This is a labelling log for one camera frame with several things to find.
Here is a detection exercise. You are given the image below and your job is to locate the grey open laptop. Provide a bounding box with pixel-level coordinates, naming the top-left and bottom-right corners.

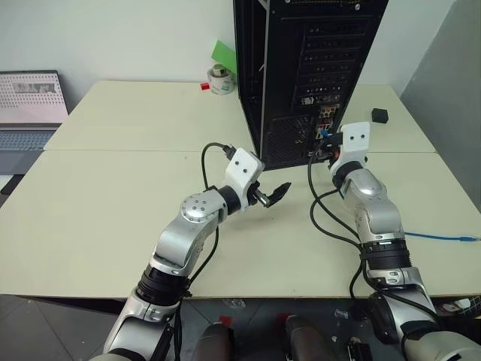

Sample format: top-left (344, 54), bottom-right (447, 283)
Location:
top-left (0, 69), bottom-right (71, 196)

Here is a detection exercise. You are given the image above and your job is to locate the green paper card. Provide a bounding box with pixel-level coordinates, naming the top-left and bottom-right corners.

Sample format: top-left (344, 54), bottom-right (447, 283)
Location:
top-left (210, 38), bottom-right (238, 74)

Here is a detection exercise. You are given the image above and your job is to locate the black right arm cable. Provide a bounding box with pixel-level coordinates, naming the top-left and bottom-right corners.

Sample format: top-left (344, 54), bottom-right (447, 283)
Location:
top-left (307, 149), bottom-right (380, 302)

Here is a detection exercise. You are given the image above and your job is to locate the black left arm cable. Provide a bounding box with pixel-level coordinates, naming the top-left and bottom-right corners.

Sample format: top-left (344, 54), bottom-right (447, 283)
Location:
top-left (173, 142), bottom-right (234, 361)

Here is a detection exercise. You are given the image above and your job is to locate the black block with white stripes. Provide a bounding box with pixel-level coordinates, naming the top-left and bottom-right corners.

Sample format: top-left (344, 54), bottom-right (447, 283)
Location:
top-left (346, 336), bottom-right (374, 361)

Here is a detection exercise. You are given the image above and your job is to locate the black computer tower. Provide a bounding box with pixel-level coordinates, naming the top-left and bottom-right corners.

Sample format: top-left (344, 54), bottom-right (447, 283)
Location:
top-left (232, 0), bottom-right (390, 171)

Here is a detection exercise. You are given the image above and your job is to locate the blue ethernet cable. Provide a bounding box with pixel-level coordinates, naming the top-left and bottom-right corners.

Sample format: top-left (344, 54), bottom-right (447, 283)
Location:
top-left (316, 128), bottom-right (481, 243)

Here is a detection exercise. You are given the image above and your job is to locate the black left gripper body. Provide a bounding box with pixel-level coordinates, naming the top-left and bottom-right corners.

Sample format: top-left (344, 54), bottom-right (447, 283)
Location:
top-left (249, 180), bottom-right (274, 208)

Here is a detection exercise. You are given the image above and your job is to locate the dark rounded shape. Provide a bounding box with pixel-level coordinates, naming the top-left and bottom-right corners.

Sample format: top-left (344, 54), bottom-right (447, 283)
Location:
top-left (192, 322), bottom-right (237, 361)
top-left (282, 314), bottom-right (336, 361)

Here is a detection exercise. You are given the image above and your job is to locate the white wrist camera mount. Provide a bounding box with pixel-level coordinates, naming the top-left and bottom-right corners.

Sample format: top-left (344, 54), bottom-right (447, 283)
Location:
top-left (225, 147), bottom-right (265, 212)
top-left (329, 121), bottom-right (372, 177)

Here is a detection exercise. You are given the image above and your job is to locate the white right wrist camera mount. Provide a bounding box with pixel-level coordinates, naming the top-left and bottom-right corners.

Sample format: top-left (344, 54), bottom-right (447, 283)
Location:
top-left (329, 121), bottom-right (372, 177)

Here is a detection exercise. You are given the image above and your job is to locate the white label tape roll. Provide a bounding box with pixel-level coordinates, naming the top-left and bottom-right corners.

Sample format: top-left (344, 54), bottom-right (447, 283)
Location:
top-left (207, 64), bottom-right (237, 96)

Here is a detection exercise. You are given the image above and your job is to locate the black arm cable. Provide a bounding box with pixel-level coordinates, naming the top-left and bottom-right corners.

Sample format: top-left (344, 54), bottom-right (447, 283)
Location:
top-left (173, 142), bottom-right (234, 361)
top-left (307, 149), bottom-right (380, 302)

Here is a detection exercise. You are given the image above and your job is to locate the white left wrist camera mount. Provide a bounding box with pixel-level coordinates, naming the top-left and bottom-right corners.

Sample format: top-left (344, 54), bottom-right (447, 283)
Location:
top-left (225, 147), bottom-right (265, 212)

